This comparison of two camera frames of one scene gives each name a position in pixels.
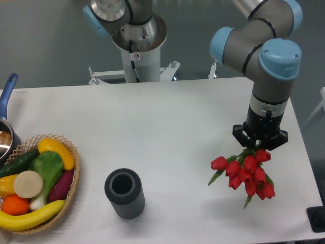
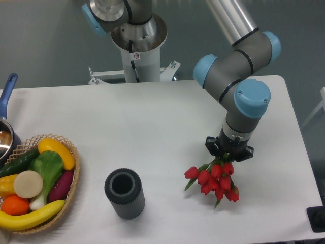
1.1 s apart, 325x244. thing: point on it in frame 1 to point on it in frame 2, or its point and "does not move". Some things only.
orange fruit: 15,205 does not move
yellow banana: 19,222 does not move
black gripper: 262,128 to 218,146
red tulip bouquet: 246,168 to 216,177
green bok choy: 49,164 does not move
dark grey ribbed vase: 123,189 does not move
